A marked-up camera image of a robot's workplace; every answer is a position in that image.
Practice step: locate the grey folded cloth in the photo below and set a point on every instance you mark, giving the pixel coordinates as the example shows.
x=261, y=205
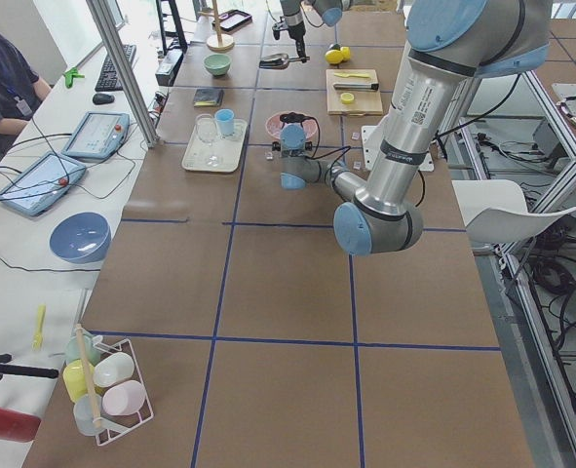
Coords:
x=208, y=97

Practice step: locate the far blue teach pendant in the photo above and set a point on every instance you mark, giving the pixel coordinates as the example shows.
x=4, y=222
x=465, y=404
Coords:
x=98, y=136

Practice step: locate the yellow lemon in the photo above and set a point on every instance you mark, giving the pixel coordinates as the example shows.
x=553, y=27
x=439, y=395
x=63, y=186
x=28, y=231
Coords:
x=334, y=56
x=345, y=52

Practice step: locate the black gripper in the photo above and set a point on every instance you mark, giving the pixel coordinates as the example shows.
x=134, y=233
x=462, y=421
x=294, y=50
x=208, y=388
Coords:
x=296, y=31
x=307, y=145

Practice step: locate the aluminium frame post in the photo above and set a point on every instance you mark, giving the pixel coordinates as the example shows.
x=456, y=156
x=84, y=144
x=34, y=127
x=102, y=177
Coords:
x=110, y=38

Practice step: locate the clear wine glass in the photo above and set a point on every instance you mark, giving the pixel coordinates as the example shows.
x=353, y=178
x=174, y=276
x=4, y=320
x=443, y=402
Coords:
x=206, y=132

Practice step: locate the white plastic chair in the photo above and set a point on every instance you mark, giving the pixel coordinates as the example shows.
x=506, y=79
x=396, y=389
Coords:
x=494, y=211

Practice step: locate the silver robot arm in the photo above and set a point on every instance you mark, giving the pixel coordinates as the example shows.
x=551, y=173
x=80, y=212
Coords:
x=446, y=43
x=329, y=11

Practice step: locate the large blue bowl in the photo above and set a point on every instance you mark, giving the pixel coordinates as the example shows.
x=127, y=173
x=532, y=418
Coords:
x=81, y=238

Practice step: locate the yellow plastic knife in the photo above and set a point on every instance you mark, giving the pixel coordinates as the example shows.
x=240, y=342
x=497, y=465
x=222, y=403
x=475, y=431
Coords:
x=351, y=75

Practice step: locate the half lemon slice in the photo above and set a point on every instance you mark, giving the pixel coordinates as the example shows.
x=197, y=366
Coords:
x=347, y=98

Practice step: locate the cream bear serving tray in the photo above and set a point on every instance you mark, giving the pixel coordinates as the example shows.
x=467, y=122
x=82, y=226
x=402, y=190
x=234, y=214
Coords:
x=221, y=156

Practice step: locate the wooden mug tree stand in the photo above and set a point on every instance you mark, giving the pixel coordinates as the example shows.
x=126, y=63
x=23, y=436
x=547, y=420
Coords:
x=219, y=42

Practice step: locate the light blue plastic cup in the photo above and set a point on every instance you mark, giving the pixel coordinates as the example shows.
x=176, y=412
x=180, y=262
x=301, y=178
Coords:
x=224, y=119

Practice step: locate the wooden cutting board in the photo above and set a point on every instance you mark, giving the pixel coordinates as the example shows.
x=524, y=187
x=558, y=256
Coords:
x=366, y=103

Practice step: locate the blue teach pendant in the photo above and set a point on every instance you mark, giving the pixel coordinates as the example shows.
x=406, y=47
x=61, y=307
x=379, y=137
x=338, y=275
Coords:
x=42, y=184
x=98, y=136

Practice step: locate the red bottle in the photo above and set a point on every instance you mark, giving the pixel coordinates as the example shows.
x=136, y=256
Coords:
x=18, y=426

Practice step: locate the black computer mouse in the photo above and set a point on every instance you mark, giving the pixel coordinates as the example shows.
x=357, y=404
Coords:
x=102, y=98

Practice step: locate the near blue teach pendant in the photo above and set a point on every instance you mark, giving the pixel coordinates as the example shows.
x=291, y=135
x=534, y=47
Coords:
x=42, y=184

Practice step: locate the white wire cup rack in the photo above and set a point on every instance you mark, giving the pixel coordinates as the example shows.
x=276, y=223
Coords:
x=106, y=387

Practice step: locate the light green bowl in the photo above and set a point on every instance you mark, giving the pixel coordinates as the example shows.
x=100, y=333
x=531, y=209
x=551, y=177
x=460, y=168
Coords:
x=217, y=64

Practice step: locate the black camera tripod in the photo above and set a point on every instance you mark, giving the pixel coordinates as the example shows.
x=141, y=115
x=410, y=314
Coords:
x=7, y=368

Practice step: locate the silver metal ice scoop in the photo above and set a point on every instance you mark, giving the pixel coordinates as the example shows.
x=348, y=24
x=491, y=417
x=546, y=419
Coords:
x=278, y=61

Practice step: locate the steel rod with black cap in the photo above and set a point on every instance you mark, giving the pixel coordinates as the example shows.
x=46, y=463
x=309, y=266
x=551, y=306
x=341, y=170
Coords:
x=365, y=87

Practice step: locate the green plastic clip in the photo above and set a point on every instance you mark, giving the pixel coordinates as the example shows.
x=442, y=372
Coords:
x=70, y=76

